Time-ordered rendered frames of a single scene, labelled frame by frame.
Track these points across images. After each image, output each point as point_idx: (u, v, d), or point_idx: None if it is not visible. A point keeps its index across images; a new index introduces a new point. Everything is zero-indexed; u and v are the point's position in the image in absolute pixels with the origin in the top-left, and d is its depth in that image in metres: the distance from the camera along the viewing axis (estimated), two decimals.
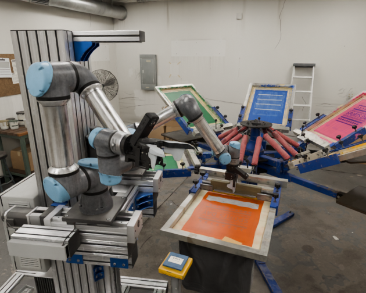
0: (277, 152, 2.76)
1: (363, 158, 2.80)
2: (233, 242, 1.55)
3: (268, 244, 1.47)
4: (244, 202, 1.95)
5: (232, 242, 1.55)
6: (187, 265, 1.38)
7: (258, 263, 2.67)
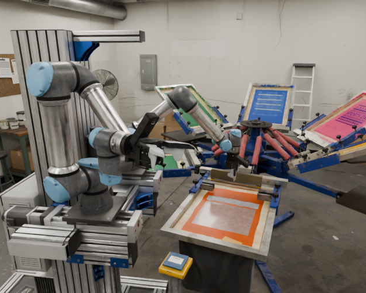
0: (277, 152, 2.76)
1: (363, 158, 2.80)
2: (233, 242, 1.55)
3: (268, 244, 1.47)
4: (244, 202, 1.95)
5: (232, 242, 1.55)
6: (187, 265, 1.38)
7: (258, 263, 2.67)
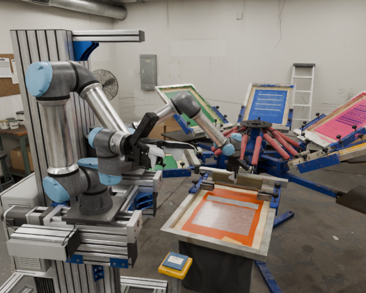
0: (277, 152, 2.76)
1: (363, 158, 2.80)
2: (233, 242, 1.55)
3: (268, 244, 1.47)
4: (244, 202, 1.95)
5: (232, 242, 1.55)
6: (187, 265, 1.38)
7: (258, 263, 2.67)
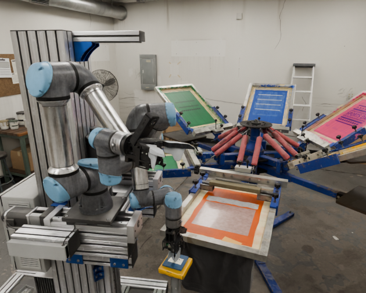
0: (277, 152, 2.76)
1: (363, 158, 2.80)
2: (233, 242, 1.55)
3: (268, 244, 1.47)
4: (244, 202, 1.95)
5: (232, 242, 1.55)
6: (187, 266, 1.38)
7: (258, 263, 2.67)
